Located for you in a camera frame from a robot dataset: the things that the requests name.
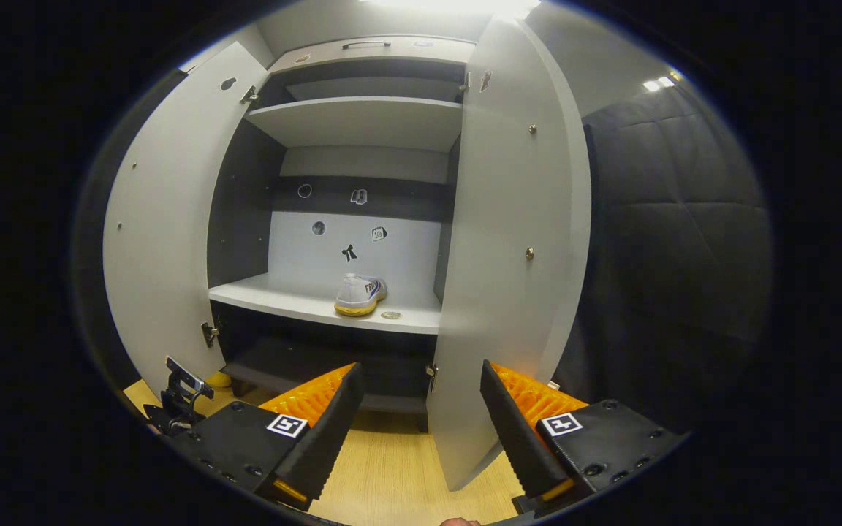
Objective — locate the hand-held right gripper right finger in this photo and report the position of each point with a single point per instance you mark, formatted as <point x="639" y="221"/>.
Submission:
<point x="516" y="438"/>

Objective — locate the white and grey shoe cabinet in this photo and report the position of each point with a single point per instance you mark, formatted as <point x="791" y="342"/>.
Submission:
<point x="392" y="248"/>

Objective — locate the white cabinet shelf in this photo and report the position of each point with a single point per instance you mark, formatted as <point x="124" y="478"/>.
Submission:
<point x="362" y="124"/>
<point x="282" y="299"/>

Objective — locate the metal door hinge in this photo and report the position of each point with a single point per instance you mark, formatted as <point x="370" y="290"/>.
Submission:
<point x="464" y="80"/>
<point x="209" y="334"/>
<point x="432" y="376"/>
<point x="249" y="94"/>

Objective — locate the white canvas shoe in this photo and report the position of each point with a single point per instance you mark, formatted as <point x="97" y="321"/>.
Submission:
<point x="359" y="296"/>

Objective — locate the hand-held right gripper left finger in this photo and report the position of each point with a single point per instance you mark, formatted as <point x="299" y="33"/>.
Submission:
<point x="330" y="438"/>

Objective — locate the yellow round object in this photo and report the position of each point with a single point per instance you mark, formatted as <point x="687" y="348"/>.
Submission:
<point x="218" y="380"/>

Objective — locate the small ceiling light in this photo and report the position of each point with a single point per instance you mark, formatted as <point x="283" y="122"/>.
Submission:
<point x="658" y="82"/>

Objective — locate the white shoe cabinet door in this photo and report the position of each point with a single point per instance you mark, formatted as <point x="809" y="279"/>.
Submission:
<point x="509" y="292"/>
<point x="165" y="241"/>

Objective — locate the large ceiling light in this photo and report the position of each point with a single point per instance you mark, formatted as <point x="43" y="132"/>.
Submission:
<point x="450" y="6"/>

